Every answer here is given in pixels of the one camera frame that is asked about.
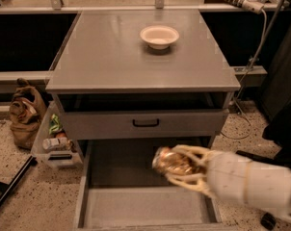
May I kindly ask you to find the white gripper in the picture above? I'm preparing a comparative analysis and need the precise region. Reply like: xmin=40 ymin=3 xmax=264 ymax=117
xmin=165 ymin=144 xmax=249 ymax=205

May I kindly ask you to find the crushed orange soda can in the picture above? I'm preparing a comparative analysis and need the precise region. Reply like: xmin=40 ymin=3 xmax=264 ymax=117
xmin=152 ymin=147 xmax=202 ymax=176

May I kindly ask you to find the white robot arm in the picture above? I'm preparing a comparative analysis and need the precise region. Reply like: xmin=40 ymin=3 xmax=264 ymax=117
xmin=164 ymin=145 xmax=291 ymax=223

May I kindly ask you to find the grey top drawer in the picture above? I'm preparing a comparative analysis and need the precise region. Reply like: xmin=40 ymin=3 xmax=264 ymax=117
xmin=60 ymin=109 xmax=228 ymax=140

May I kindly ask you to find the open grey middle drawer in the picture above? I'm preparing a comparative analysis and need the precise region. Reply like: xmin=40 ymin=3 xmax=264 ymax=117
xmin=74 ymin=138 xmax=236 ymax=231

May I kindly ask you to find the grey drawer cabinet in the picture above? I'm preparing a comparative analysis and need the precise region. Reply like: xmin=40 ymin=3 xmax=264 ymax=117
xmin=44 ymin=9 xmax=242 ymax=231

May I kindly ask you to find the white can in bin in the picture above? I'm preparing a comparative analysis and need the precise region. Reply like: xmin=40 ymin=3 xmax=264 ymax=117
xmin=42 ymin=137 xmax=68 ymax=151

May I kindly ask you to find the black office chair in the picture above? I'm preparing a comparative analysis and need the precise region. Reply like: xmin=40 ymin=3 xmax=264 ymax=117
xmin=233 ymin=98 xmax=291 ymax=231

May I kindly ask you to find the white paper bowl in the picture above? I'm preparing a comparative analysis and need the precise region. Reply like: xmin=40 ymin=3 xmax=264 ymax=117
xmin=140 ymin=25 xmax=179 ymax=50

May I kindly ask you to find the clear plastic storage bin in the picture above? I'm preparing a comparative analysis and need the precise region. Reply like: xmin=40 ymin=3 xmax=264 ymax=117
xmin=31 ymin=102 xmax=83 ymax=168

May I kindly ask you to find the green snack packet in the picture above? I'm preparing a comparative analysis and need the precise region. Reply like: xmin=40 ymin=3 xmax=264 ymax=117
xmin=48 ymin=114 xmax=63 ymax=135

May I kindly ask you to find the black metal bar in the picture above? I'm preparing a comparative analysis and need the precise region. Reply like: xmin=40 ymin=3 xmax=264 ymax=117
xmin=0 ymin=156 xmax=38 ymax=208

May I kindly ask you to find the brown paper bag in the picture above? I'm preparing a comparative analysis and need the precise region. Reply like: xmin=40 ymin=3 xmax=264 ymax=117
xmin=9 ymin=78 xmax=48 ymax=149

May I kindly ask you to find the white cable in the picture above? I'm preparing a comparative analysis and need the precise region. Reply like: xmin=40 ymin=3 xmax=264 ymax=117
xmin=220 ymin=9 xmax=269 ymax=141

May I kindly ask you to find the black drawer handle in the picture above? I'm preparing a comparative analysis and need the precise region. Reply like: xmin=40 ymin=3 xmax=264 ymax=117
xmin=132 ymin=118 xmax=160 ymax=128

